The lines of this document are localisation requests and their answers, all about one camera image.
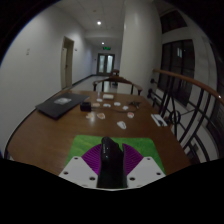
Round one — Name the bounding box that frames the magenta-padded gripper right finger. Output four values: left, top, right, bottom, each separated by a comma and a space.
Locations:
121, 143, 167, 190

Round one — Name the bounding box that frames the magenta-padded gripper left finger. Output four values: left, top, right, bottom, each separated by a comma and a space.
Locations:
58, 143, 105, 190

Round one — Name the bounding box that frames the black computer mouse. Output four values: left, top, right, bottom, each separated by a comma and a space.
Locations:
96, 135, 129, 190

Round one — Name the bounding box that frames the green mouse pad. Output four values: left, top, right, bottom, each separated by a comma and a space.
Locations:
65, 134, 166, 175

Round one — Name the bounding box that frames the small black box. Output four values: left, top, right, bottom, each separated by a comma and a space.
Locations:
79, 101, 93, 113

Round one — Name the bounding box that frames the dark key bunch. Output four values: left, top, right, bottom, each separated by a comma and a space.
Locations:
127, 100, 141, 110

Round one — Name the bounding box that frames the black closed laptop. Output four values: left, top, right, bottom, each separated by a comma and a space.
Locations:
34, 91, 91, 120

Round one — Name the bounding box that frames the small white box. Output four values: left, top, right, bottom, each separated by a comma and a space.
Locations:
102, 93, 115, 101

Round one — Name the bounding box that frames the wooden armchair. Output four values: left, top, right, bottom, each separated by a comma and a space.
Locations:
91, 74, 144, 96

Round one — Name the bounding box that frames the wooden-topped black metal railing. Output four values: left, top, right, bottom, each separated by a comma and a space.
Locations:
146, 68, 224, 165

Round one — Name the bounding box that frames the dark framed window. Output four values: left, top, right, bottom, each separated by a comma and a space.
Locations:
156, 39, 196, 108

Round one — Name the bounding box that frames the beige wooden door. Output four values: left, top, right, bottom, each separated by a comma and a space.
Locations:
60, 35, 75, 91

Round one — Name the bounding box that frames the glass double door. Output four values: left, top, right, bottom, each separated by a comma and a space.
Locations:
96, 52, 116, 76

